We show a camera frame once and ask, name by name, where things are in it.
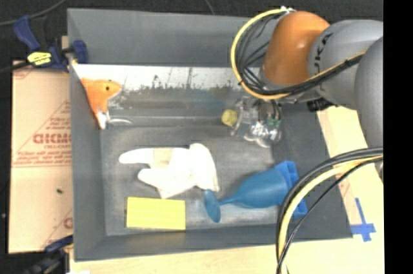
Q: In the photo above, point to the yellow sponge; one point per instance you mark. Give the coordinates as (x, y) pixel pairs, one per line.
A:
(155, 213)

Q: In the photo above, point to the small yellow round thing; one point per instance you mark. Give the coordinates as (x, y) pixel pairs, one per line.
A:
(229, 118)

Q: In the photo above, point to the clear glass thing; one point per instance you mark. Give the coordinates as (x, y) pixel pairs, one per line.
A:
(264, 136)

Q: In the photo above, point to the grey metal bin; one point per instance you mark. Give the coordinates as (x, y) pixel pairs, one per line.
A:
(180, 40)

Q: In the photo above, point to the blue plastic block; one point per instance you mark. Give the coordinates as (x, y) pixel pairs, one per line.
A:
(289, 171)

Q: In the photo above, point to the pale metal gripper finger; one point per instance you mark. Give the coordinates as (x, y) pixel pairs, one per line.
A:
(239, 130)
(243, 106)

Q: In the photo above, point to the white cloth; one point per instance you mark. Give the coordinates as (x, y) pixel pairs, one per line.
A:
(184, 169)

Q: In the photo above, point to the brown cardboard board red print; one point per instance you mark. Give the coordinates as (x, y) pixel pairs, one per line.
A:
(38, 124)

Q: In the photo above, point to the black cylinder on white bracket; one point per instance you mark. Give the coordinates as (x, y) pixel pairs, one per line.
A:
(317, 104)

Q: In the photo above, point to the orange toy fish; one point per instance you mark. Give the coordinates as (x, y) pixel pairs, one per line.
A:
(98, 92)

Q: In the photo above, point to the blue plastic goblet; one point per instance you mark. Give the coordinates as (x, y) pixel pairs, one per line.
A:
(258, 190)

